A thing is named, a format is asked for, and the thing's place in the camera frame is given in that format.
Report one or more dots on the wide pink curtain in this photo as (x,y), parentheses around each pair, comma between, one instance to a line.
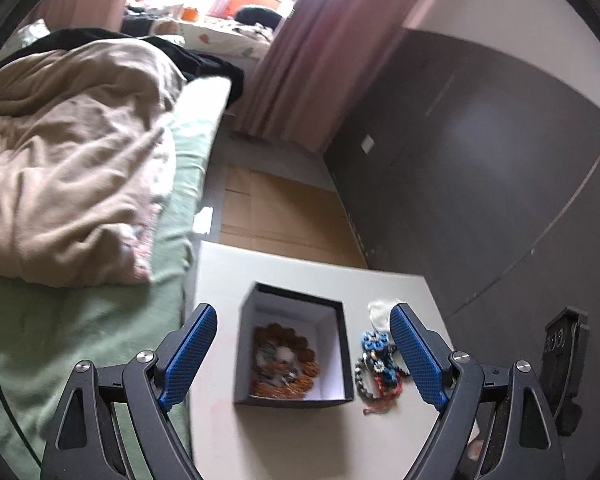
(320,60)

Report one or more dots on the flat cardboard sheet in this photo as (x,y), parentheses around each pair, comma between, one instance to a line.
(280,215)

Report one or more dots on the black cloth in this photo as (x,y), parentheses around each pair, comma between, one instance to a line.
(215,67)

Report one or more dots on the small orange object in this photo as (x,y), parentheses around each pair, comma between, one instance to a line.
(191,12)

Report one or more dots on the small white tag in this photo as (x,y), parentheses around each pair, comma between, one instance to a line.
(203,219)

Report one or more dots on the green bed sheet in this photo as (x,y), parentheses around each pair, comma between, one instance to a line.
(55,340)

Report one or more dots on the patterned white bed sheet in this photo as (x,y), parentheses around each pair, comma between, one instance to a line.
(220,35)

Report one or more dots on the dark grey wardrobe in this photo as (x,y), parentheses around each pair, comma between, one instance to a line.
(480,160)

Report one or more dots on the black cushion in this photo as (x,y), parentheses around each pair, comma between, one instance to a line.
(257,15)

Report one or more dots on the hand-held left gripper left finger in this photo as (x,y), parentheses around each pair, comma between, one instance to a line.
(190,355)

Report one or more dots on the white wall socket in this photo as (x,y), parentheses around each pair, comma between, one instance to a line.
(367,145)

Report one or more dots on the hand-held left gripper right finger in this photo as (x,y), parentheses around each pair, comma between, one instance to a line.
(417,355)

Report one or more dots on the white shell flower ornament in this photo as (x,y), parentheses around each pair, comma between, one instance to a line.
(380,312)

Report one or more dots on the black jewelry box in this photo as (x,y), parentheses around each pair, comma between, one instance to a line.
(290,401)

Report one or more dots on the beige blanket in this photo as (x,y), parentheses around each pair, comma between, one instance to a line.
(70,160)

